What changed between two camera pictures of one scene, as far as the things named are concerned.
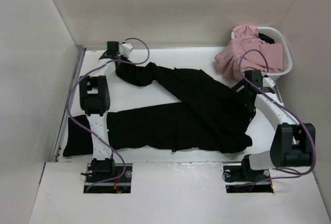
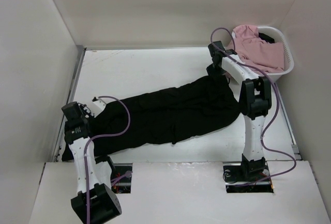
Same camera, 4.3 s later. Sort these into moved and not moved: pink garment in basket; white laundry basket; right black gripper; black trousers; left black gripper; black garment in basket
Moved: black trousers; left black gripper; right black gripper
Not moved: white laundry basket; pink garment in basket; black garment in basket
